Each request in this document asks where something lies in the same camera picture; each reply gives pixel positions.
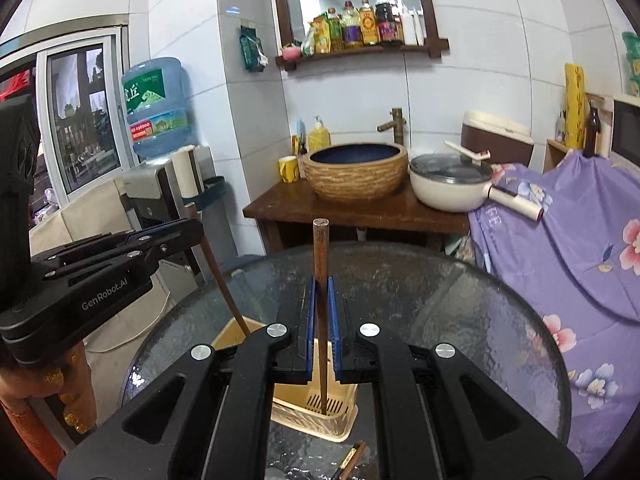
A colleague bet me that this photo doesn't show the person's left hand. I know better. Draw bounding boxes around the person's left hand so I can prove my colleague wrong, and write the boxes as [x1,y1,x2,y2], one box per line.
[0,342,98,435]

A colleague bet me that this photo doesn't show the row of condiment bottles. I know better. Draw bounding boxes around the row of condiment bottles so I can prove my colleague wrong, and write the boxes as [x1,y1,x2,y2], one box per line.
[300,0,426,56]

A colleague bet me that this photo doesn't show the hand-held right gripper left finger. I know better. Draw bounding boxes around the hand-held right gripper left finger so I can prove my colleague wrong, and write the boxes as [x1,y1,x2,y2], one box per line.
[57,275,317,480]

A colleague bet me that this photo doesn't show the green hanging packet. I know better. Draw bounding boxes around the green hanging packet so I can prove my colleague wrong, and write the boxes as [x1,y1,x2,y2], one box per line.
[239,25,269,74]

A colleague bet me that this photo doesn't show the light wooden shelf box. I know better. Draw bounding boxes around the light wooden shelf box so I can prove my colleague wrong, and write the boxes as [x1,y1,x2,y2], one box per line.
[545,92,616,172]

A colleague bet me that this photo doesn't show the yellow cup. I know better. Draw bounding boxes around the yellow cup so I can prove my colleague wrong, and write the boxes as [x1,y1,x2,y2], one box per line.
[278,155,302,184]

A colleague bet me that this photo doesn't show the brown wooden chopstick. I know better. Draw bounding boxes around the brown wooden chopstick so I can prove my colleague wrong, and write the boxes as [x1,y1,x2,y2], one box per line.
[312,218,331,417]
[186,202,252,338]

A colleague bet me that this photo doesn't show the person's left forearm orange sleeve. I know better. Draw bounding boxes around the person's left forearm orange sleeve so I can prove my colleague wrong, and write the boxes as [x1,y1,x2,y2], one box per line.
[0,400,67,477]

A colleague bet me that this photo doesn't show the yellow roll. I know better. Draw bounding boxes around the yellow roll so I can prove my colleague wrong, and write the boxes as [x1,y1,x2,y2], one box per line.
[564,62,587,151]

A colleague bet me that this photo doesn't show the woven look basin bowl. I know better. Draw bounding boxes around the woven look basin bowl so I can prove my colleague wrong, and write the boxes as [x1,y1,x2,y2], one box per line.
[302,142,410,205]

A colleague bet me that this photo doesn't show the glass pot lid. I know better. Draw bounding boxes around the glass pot lid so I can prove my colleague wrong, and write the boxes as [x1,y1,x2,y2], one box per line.
[410,153,494,184]

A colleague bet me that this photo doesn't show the dark brown glass bottle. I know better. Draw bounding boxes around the dark brown glass bottle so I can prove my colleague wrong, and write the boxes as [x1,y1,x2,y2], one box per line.
[581,100,602,159]

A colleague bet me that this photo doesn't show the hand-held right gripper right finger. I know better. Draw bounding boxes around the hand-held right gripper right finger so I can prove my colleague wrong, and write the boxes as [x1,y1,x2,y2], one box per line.
[327,274,586,480]

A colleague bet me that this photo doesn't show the cream plastic utensil basket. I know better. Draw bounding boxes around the cream plastic utensil basket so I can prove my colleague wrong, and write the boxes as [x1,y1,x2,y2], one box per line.
[212,316,360,443]

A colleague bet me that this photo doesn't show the brown chopstick with silver collar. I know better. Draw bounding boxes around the brown chopstick with silver collar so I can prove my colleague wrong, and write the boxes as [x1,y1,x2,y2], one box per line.
[332,441,368,480]

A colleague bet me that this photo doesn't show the grey water dispenser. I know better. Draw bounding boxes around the grey water dispenser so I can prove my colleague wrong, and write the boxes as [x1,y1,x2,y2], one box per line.
[121,146,216,261]

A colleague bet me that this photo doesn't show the dark wooden vanity table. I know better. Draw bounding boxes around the dark wooden vanity table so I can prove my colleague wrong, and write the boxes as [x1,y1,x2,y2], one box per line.
[243,180,473,255]

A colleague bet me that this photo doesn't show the green packets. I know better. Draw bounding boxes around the green packets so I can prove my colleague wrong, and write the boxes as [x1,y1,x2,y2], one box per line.
[621,31,640,99]

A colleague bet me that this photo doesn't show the bronze bamboo style faucet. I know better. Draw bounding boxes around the bronze bamboo style faucet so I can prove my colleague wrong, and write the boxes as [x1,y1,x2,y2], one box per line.
[376,107,409,147]

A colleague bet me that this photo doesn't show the white ladle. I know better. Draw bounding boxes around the white ladle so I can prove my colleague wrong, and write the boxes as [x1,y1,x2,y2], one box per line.
[444,140,492,164]

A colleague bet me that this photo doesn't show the aluminium framed window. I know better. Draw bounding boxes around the aluminium framed window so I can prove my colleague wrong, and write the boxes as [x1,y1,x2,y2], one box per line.
[0,25,132,201]

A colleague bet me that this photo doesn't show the cream pot with handle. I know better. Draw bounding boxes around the cream pot with handle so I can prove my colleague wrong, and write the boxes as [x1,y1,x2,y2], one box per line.
[409,152,547,224]

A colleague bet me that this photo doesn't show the beige cloth cover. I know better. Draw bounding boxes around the beige cloth cover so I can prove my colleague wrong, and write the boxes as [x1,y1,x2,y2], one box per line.
[30,175,203,367]

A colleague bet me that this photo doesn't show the yellow soap pump bottle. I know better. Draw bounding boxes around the yellow soap pump bottle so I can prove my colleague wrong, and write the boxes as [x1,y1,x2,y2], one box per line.
[307,115,332,154]

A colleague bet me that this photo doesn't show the brown and white trash can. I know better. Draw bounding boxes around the brown and white trash can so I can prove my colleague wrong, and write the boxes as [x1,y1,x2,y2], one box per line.
[460,110,535,166]

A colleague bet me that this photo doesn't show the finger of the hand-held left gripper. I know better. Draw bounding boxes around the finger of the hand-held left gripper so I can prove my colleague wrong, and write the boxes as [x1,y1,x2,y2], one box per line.
[30,231,132,264]
[42,217,206,286]

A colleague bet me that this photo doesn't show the purple floral cloth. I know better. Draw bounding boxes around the purple floral cloth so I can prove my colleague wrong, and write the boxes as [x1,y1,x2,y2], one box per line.
[467,152,640,461]

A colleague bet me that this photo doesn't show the white microwave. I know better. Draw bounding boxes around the white microwave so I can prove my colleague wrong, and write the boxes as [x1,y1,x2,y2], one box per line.
[612,92,640,169]

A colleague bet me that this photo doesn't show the blue water jug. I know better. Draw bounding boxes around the blue water jug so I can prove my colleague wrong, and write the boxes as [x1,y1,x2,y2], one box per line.
[121,56,197,160]

